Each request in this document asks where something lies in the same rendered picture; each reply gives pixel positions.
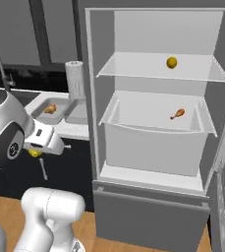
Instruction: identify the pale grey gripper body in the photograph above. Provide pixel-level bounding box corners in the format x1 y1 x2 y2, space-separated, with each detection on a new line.
24 131 66 156

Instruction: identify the yellow lemon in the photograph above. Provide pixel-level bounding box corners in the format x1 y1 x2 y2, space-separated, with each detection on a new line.
28 149 43 158
165 56 179 70

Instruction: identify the brown chicken drumstick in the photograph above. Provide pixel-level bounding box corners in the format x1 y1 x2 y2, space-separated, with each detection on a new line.
43 103 58 115
169 107 187 121

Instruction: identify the grey tupperware container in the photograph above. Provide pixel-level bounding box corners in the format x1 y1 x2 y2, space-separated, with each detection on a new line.
64 97 89 126
29 96 74 126

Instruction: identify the black base cupboard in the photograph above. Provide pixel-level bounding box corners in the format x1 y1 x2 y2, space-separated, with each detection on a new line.
0 137 96 213

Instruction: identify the dark sink basin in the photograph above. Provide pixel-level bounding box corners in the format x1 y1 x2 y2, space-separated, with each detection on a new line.
9 89 41 108

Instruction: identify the grey fridge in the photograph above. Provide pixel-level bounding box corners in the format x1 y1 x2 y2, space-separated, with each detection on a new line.
84 7 225 252

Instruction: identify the white paper towel roll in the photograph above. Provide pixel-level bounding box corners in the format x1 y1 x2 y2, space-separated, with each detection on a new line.
64 60 85 99

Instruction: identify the grey curved sink tap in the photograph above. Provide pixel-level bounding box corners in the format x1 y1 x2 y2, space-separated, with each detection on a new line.
0 44 16 93

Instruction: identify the white fridge crisper drawer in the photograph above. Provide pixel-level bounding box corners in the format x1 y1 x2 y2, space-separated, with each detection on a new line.
97 90 218 178

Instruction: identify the clear glass fridge shelf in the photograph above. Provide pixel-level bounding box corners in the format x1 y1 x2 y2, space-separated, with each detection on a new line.
95 51 225 87

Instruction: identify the grey fridge freezer drawer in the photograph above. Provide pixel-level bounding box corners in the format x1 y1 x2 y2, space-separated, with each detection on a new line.
91 187 212 252

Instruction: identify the grey cupboard bar handle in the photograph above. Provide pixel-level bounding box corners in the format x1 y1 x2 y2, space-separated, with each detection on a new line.
38 157 49 182

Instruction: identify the grey wall cupboard door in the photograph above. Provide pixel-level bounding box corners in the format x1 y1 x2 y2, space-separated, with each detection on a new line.
40 0 80 65
0 0 42 67

